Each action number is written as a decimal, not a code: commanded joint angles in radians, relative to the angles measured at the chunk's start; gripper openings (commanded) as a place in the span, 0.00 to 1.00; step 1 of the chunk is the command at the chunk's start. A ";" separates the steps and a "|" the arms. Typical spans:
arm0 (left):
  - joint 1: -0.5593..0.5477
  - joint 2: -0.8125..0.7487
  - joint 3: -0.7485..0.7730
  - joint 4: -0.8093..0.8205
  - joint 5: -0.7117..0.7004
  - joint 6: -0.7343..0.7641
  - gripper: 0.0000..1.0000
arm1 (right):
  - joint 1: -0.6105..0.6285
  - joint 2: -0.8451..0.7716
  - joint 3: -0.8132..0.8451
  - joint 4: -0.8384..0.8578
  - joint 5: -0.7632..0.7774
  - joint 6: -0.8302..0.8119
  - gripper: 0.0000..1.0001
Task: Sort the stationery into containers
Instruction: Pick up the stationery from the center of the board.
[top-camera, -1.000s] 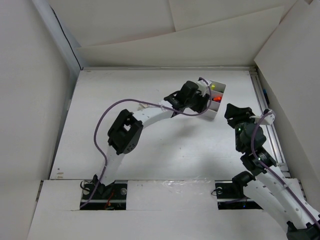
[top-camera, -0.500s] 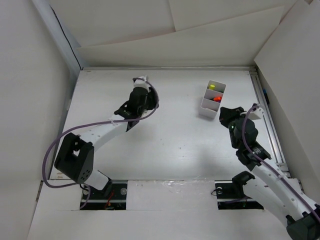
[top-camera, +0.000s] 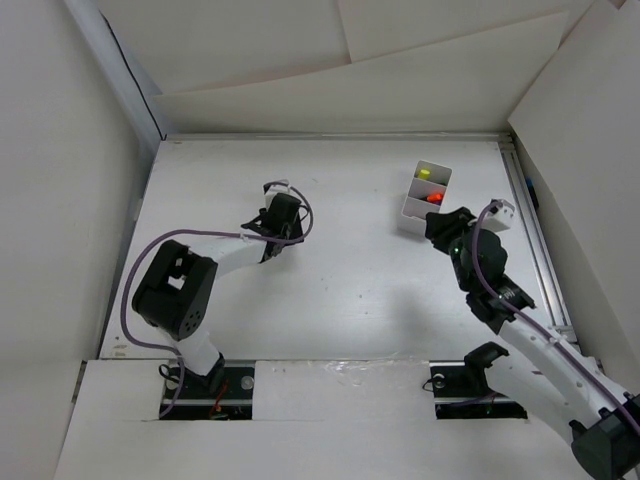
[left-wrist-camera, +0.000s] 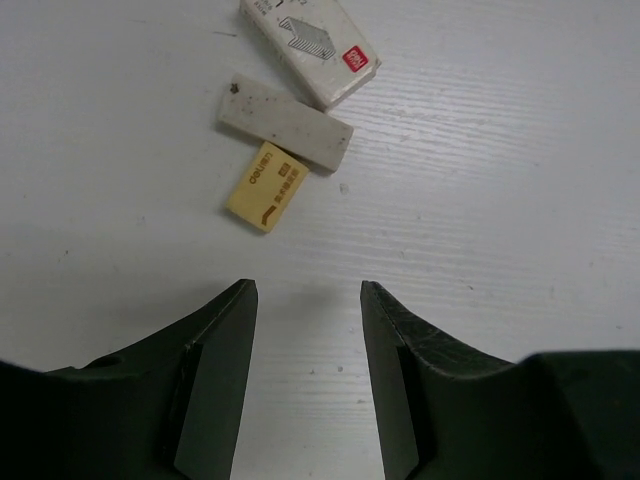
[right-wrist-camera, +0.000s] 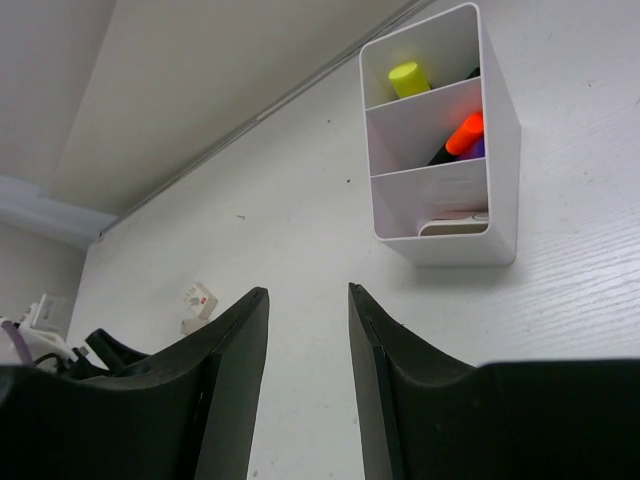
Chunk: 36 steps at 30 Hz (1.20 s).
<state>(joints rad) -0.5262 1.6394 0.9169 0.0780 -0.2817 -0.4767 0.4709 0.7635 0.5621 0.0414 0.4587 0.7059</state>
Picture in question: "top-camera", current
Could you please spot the aluminium table rail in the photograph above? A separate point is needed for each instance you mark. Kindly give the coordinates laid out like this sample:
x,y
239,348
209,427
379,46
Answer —
x,y
552,296

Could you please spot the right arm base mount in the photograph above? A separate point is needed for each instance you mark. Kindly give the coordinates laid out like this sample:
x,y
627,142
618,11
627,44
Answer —
x,y
461,392

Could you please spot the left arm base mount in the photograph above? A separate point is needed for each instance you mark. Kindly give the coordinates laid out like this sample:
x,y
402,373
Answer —
x,y
227,395

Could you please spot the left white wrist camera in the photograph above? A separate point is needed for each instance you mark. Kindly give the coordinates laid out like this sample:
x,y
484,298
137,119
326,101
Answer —
x,y
271,189

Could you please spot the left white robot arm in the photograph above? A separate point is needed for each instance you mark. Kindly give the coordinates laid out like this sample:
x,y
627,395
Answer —
x,y
174,292

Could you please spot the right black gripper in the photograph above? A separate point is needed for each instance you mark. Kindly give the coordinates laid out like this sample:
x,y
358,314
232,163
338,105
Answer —
x,y
440,226

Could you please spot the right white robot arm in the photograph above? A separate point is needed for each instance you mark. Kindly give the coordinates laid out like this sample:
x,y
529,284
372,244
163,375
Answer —
x,y
534,365

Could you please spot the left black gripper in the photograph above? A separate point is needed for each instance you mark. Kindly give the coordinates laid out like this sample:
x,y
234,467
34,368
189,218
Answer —
x,y
294,234

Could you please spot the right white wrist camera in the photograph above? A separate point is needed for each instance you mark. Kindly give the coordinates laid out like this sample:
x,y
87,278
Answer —
x,y
500,216

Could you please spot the white pen holder box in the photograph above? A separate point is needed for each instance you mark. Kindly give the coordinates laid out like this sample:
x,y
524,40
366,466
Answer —
x,y
411,216

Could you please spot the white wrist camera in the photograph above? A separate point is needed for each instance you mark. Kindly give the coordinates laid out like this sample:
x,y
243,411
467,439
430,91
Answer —
x,y
500,216
271,189

